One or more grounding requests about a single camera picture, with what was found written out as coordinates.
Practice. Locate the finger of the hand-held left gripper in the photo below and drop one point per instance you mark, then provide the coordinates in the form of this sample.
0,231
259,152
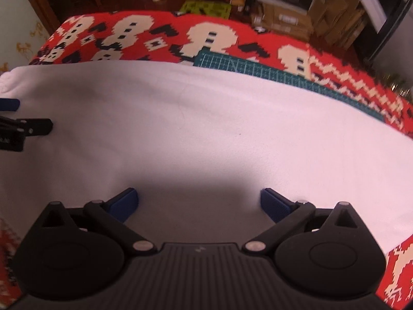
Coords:
9,105
35,126

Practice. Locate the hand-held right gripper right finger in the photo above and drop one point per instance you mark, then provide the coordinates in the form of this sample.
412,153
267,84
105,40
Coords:
274,204

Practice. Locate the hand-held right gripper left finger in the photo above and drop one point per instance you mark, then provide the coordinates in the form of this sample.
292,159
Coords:
126,201

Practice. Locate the white shirt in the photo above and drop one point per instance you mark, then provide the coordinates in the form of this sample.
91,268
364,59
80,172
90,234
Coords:
200,129

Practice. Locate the green cutting mat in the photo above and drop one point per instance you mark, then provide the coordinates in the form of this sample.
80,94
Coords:
274,71

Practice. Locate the red patterned blanket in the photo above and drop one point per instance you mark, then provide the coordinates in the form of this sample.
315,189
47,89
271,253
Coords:
258,45

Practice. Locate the christmas garland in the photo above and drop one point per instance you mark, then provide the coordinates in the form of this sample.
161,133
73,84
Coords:
397,84

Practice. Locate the stack of flattened cardboard boxes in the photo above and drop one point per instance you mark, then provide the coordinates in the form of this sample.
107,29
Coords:
322,19

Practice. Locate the green plastic stool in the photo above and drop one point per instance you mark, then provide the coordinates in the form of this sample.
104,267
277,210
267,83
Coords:
206,8

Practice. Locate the white cardboard box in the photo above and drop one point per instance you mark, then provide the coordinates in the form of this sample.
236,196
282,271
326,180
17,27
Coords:
371,6

